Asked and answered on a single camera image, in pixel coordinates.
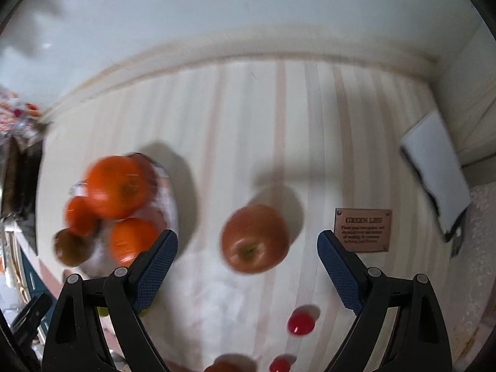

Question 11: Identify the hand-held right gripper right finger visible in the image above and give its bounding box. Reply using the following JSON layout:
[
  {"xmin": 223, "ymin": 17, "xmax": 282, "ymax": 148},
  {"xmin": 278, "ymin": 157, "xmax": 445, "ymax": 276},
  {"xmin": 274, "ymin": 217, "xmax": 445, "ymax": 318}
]
[{"xmin": 317, "ymin": 230, "xmax": 453, "ymax": 372}]

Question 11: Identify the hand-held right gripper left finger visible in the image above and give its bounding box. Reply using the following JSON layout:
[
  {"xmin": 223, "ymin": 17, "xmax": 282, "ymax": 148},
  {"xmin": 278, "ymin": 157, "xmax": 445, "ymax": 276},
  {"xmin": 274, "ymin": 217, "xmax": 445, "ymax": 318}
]
[{"xmin": 42, "ymin": 229, "xmax": 179, "ymax": 372}]

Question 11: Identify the clear glass plate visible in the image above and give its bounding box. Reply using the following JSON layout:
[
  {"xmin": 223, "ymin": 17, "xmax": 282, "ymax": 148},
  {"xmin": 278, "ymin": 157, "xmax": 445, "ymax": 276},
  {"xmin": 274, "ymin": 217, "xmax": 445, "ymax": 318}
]
[{"xmin": 69, "ymin": 158, "xmax": 179, "ymax": 280}]

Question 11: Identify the red apple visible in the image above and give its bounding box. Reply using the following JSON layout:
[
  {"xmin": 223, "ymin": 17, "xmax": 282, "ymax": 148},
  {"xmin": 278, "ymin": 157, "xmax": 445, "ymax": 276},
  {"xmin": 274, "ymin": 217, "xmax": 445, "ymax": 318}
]
[{"xmin": 220, "ymin": 205, "xmax": 291, "ymax": 274}]

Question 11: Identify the brown label patch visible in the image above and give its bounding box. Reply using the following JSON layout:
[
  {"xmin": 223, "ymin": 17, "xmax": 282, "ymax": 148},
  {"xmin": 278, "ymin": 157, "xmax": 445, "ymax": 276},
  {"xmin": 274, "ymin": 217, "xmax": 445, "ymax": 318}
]
[{"xmin": 334, "ymin": 208, "xmax": 393, "ymax": 253}]

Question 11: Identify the brown kiwi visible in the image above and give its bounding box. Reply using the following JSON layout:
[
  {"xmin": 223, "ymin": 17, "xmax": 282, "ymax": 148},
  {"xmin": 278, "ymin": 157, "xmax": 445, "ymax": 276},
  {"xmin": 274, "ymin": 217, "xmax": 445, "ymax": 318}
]
[{"xmin": 53, "ymin": 228, "xmax": 91, "ymax": 267}]

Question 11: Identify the small orange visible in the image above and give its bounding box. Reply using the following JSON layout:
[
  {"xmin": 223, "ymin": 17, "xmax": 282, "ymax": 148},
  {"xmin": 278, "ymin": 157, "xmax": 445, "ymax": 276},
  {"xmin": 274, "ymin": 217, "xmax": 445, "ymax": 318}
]
[{"xmin": 65, "ymin": 197, "xmax": 102, "ymax": 237}]

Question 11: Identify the large orange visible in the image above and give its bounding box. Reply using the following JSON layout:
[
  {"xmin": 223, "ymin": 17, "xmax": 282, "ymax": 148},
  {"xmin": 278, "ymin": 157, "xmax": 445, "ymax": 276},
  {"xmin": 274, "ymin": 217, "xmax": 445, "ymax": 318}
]
[{"xmin": 86, "ymin": 156, "xmax": 153, "ymax": 219}]

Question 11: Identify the reddish round fruit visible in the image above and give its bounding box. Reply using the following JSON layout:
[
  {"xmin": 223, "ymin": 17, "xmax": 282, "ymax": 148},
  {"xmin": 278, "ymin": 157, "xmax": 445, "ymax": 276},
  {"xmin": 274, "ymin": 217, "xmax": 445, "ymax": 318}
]
[{"xmin": 203, "ymin": 360, "xmax": 241, "ymax": 372}]

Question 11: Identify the dark object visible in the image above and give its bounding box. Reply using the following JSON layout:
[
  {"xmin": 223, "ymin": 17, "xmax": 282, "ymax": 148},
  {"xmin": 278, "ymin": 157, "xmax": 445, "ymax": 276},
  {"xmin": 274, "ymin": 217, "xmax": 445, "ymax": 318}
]
[{"xmin": 11, "ymin": 292, "xmax": 55, "ymax": 353}]

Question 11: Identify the white notebook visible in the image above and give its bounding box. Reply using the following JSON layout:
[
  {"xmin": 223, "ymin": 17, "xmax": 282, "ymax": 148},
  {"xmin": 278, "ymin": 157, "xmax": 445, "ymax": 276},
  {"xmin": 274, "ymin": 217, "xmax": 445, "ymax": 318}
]
[{"xmin": 400, "ymin": 110, "xmax": 472, "ymax": 243}]

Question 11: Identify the dark furniture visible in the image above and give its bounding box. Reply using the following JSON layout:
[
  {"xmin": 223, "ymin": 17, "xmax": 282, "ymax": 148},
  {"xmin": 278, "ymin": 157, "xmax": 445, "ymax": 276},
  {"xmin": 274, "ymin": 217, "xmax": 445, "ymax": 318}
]
[{"xmin": 0, "ymin": 135, "xmax": 45, "ymax": 256}]

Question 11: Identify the colourful printed cloth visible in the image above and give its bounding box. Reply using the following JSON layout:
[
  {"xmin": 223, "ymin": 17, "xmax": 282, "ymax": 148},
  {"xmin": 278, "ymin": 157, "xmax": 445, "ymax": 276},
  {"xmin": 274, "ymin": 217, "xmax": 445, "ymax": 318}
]
[{"xmin": 0, "ymin": 87, "xmax": 41, "ymax": 132}]

